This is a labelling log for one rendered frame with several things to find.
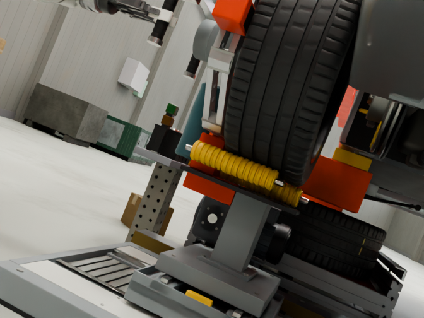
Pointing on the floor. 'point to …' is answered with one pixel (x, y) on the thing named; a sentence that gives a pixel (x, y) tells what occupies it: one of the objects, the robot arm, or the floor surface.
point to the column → (156, 200)
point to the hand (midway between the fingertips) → (163, 17)
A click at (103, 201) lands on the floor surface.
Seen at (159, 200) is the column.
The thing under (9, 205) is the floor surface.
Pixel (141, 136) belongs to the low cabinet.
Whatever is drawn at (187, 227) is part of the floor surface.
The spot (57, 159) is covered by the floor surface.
